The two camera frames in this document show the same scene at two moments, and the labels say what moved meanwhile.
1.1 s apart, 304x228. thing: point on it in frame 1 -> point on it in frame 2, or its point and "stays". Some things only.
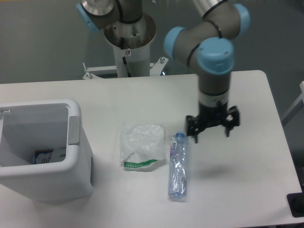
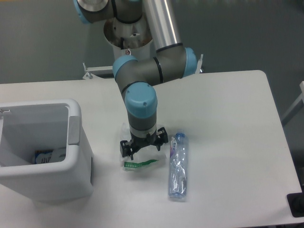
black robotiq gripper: (211, 116) -> (127, 148)
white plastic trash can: (28, 125) stays
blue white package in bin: (42, 156) stays
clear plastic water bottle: (178, 173) stays
